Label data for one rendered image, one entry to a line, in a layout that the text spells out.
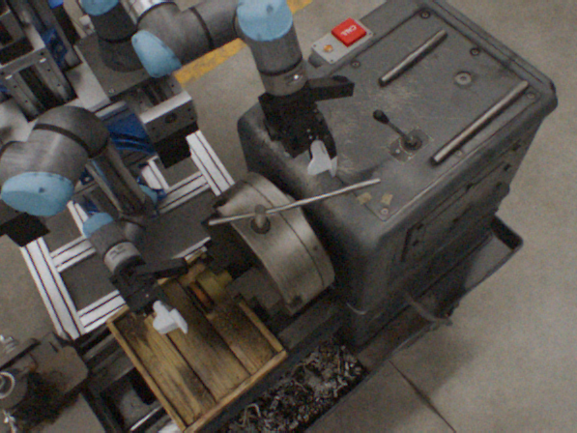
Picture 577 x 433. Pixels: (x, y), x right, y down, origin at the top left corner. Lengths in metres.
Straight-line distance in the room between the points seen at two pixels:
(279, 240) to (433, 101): 0.45
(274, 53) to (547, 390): 1.86
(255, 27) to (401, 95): 0.54
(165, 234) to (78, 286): 0.38
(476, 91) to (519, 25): 1.95
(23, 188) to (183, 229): 1.31
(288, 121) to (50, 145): 0.46
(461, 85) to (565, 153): 1.57
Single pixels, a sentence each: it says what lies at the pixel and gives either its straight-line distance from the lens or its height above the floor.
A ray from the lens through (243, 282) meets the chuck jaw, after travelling 1.35.
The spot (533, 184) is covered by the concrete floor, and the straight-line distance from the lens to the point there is 2.83.
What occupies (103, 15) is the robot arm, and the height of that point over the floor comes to 1.34.
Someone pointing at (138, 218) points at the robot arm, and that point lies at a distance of 1.58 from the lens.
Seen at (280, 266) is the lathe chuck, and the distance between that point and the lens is 1.25.
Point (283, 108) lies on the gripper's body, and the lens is 1.02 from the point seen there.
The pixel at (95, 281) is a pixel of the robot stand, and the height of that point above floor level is 0.21.
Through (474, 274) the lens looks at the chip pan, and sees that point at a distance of 1.99.
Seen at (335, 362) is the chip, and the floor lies 0.57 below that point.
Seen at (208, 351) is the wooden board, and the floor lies 0.88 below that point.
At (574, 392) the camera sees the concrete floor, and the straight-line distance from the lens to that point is 2.55.
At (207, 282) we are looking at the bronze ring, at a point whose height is 1.12.
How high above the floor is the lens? 2.35
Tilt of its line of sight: 63 degrees down
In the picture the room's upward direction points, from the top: 9 degrees counter-clockwise
